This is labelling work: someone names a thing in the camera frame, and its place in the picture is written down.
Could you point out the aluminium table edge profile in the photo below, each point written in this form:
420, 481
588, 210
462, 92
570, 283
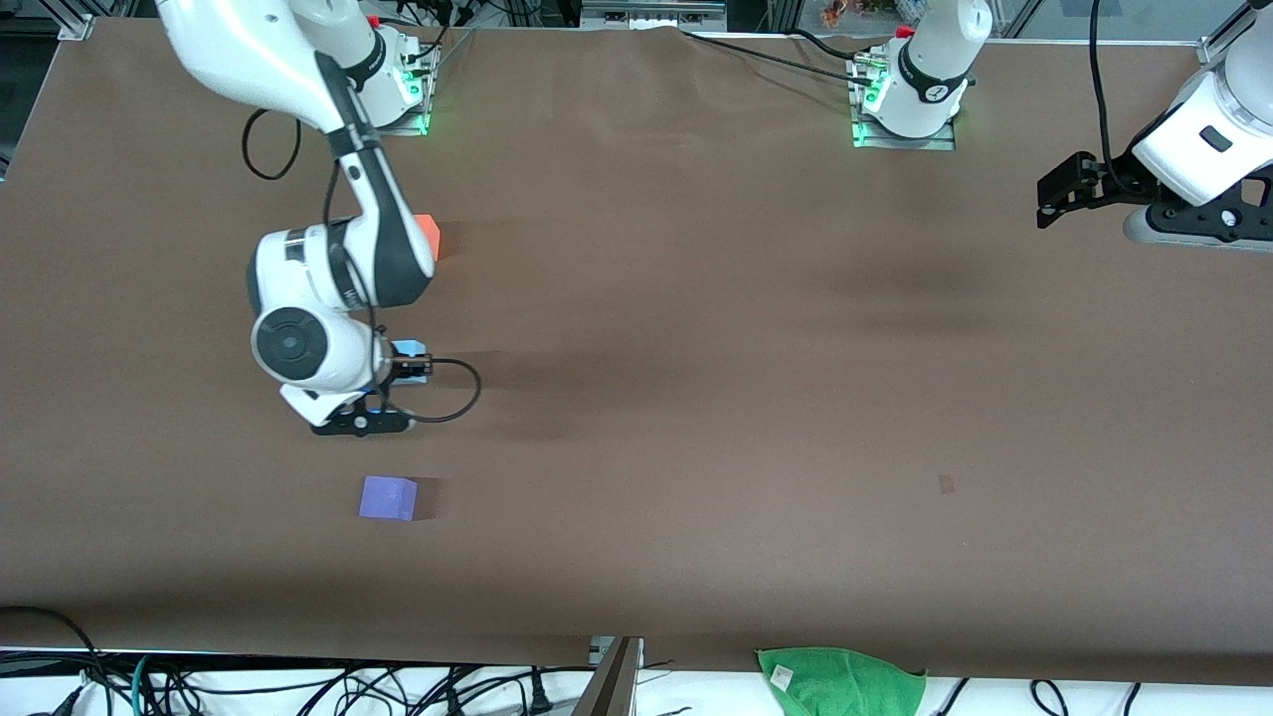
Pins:
75, 25
1215, 52

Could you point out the silver metal frame device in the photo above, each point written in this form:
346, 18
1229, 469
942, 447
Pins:
651, 15

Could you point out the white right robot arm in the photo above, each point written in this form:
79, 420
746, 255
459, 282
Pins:
239, 50

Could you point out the white cloth tag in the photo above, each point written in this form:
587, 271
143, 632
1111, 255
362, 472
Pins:
782, 677

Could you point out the green cloth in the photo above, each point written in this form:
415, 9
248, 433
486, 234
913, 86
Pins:
845, 686

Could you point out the purple block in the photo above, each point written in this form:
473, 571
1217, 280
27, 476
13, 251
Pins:
386, 497

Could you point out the orange background object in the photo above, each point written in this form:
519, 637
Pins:
840, 12

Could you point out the brown table cover sheet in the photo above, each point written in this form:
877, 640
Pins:
636, 447

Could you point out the orange block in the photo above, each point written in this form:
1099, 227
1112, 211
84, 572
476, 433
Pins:
430, 237

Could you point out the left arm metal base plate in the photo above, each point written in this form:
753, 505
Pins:
895, 142

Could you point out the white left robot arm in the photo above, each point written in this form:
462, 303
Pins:
935, 70

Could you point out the grey metal bar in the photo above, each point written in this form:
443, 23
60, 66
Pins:
612, 691

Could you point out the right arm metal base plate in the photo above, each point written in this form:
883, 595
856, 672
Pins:
413, 124

